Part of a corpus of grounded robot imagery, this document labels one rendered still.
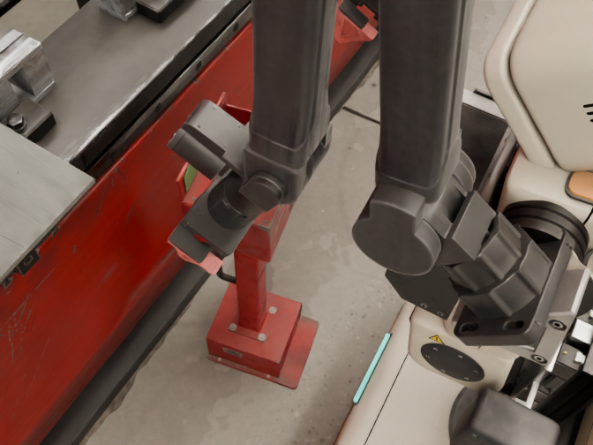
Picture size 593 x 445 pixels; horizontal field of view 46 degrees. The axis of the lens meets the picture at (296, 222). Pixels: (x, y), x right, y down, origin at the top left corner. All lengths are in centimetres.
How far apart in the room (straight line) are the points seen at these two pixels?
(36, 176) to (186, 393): 100
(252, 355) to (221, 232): 98
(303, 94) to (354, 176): 160
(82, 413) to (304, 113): 136
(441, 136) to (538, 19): 18
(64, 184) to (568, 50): 62
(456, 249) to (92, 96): 76
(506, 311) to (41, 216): 57
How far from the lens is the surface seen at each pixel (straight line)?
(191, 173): 115
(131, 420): 184
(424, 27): 45
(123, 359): 184
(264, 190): 63
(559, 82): 62
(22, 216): 93
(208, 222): 78
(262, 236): 115
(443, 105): 49
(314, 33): 50
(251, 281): 150
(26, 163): 98
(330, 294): 194
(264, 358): 173
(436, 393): 158
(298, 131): 58
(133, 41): 127
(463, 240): 59
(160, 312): 188
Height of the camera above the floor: 175
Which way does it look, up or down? 59 degrees down
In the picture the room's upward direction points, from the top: 4 degrees clockwise
